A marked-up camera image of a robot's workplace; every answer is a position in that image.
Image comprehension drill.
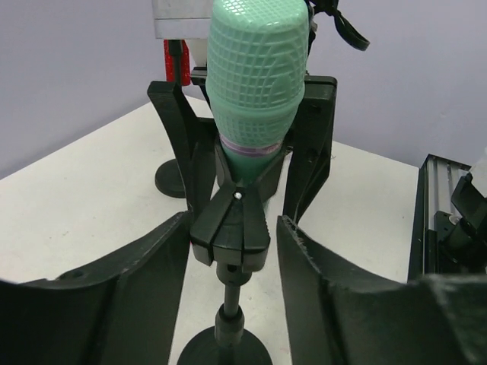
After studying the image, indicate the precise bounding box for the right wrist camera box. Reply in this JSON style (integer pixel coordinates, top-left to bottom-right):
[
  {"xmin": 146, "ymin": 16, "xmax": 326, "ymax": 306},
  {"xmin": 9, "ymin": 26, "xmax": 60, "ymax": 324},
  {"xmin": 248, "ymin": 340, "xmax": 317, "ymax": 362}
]
[{"xmin": 152, "ymin": 0, "xmax": 213, "ymax": 67}]

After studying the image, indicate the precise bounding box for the aluminium rail frame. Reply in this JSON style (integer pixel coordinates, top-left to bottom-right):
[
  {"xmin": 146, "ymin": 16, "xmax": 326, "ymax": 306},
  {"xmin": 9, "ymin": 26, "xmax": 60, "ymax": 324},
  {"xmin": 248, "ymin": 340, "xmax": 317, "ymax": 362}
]
[{"xmin": 407, "ymin": 154, "xmax": 470, "ymax": 281}]

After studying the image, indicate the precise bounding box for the black round-base clip stand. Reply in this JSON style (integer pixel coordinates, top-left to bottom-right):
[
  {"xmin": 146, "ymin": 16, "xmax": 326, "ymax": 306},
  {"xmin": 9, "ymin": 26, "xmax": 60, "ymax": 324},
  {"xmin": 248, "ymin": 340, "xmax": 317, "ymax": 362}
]
[{"xmin": 154, "ymin": 40, "xmax": 189, "ymax": 199}]

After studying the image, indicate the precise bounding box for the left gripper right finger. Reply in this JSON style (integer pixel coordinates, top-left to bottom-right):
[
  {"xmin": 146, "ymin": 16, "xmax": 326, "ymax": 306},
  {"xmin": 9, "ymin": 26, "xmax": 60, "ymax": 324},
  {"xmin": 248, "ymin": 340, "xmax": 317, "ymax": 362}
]
[{"xmin": 276, "ymin": 216, "xmax": 486, "ymax": 364}]

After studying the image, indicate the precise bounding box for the red glitter microphone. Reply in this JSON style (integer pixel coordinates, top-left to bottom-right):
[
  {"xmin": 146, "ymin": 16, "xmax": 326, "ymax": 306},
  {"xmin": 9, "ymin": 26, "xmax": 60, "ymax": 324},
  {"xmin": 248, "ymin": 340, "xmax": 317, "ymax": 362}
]
[{"xmin": 164, "ymin": 40, "xmax": 191, "ymax": 87}]

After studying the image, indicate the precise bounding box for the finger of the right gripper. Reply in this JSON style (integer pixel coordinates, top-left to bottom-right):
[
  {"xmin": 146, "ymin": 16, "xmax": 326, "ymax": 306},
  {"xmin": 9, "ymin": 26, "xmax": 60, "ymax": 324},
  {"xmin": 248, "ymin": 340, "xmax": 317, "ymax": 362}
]
[
  {"xmin": 147, "ymin": 81, "xmax": 215, "ymax": 211},
  {"xmin": 282, "ymin": 76, "xmax": 338, "ymax": 223}
]

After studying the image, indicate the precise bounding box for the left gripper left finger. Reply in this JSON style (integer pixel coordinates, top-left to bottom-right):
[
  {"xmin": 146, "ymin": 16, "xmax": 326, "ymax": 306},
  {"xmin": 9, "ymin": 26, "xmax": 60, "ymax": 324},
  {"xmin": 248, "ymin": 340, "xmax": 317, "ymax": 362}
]
[{"xmin": 1, "ymin": 212, "xmax": 190, "ymax": 364}]

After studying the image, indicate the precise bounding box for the teal microphone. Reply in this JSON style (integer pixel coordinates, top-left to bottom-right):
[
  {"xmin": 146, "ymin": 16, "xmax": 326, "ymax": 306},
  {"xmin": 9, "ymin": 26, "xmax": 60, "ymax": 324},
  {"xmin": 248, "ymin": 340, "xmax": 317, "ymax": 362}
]
[{"xmin": 205, "ymin": 1, "xmax": 310, "ymax": 186}]

